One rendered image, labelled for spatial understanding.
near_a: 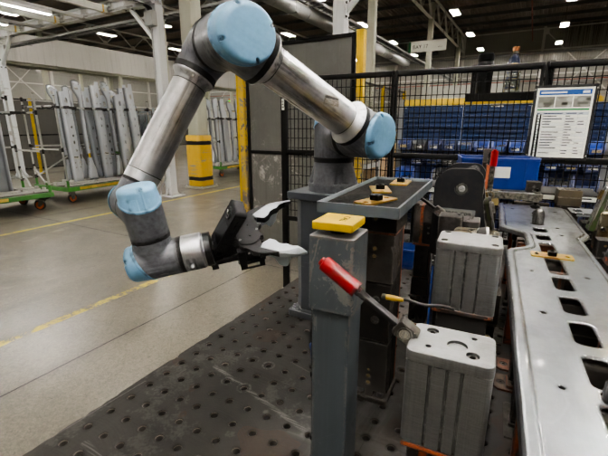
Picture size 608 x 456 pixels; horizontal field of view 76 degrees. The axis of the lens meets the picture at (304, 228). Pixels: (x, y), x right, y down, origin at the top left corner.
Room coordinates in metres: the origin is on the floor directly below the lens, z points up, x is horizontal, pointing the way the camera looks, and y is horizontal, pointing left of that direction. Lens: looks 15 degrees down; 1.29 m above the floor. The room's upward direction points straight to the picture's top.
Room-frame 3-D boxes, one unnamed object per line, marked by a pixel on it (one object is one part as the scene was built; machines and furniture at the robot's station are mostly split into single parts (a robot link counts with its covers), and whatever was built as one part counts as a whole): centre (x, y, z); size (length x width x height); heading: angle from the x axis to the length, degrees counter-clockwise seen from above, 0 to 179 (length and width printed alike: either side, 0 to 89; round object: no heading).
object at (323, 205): (0.77, -0.16, 1.16); 0.37 x 0.14 x 0.02; 155
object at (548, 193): (1.74, -0.77, 1.02); 0.90 x 0.22 x 0.03; 65
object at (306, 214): (1.18, -0.09, 0.90); 0.21 x 0.21 x 0.40; 60
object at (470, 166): (1.02, -0.42, 0.94); 0.18 x 0.13 x 0.49; 155
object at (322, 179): (1.18, -0.09, 1.15); 0.15 x 0.15 x 0.10
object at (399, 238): (0.77, -0.16, 0.92); 0.10 x 0.08 x 0.45; 155
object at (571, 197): (1.45, -1.00, 0.88); 0.08 x 0.08 x 0.36; 65
